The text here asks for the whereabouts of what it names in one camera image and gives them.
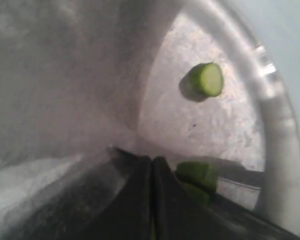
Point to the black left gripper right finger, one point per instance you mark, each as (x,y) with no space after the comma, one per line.
(176,215)

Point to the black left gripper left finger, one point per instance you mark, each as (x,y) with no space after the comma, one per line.
(129,216)

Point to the black handled knife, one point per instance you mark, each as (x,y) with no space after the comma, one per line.
(246,224)

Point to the green cucumber piece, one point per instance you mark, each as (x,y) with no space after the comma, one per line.
(196,194)

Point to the round steel plate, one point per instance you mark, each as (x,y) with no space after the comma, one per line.
(80,77)

